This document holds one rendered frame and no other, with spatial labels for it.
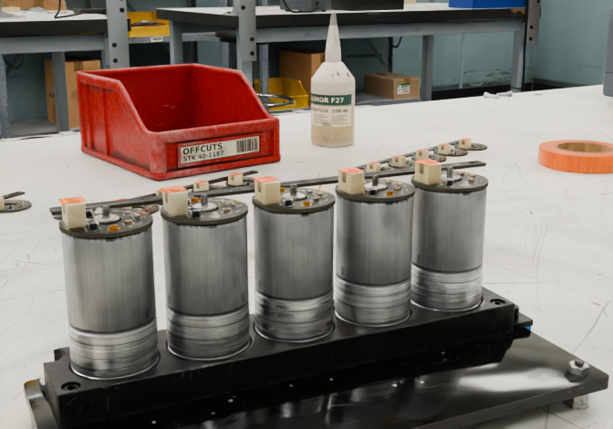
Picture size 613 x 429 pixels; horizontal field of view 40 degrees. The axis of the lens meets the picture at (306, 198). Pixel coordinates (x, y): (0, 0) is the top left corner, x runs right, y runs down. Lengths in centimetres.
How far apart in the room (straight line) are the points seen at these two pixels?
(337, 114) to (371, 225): 39
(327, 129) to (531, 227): 23
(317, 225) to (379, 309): 4
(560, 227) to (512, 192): 7
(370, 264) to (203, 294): 5
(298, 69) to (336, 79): 443
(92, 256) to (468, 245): 12
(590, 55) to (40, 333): 608
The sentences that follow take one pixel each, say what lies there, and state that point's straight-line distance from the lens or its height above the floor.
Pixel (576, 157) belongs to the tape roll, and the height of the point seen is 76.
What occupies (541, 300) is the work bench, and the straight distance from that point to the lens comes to 35.
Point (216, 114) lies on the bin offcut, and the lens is 65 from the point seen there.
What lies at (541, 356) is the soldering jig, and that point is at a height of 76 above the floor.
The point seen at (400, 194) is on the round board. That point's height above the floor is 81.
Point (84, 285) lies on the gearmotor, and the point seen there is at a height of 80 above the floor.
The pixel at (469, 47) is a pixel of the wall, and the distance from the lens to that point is 622.
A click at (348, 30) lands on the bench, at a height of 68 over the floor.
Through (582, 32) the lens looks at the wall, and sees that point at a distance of 637.
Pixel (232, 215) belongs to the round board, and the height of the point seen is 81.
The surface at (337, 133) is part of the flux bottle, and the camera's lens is 64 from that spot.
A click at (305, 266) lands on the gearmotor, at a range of 25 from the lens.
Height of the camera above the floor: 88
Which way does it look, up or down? 15 degrees down
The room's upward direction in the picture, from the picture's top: straight up
